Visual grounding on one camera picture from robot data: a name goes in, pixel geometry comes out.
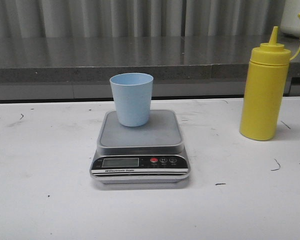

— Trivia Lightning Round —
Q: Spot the light blue plastic cup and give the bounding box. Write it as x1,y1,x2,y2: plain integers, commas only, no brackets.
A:
109,72,154,127

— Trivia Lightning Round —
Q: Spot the yellow squeeze bottle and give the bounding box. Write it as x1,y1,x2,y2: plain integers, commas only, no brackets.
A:
239,13,300,141

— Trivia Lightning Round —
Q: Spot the silver digital kitchen scale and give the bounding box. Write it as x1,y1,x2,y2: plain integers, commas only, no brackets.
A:
89,109,191,190

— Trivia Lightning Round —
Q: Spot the white appliance in background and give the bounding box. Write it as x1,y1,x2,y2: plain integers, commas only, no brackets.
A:
280,0,300,37

